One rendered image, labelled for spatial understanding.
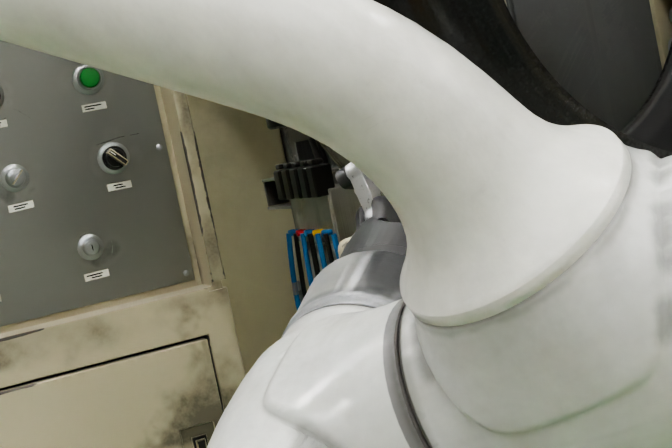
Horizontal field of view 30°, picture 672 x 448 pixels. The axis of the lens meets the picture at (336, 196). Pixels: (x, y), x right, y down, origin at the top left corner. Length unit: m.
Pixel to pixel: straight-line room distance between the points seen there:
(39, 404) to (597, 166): 1.11
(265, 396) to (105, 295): 1.02
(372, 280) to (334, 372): 0.11
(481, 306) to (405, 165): 0.06
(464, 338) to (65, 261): 1.12
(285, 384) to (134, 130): 1.05
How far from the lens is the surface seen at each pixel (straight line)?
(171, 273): 1.57
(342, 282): 0.62
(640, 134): 1.25
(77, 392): 1.50
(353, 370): 0.52
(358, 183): 0.71
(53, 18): 0.45
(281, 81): 0.43
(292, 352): 0.56
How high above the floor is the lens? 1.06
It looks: 3 degrees down
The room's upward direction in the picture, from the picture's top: 12 degrees counter-clockwise
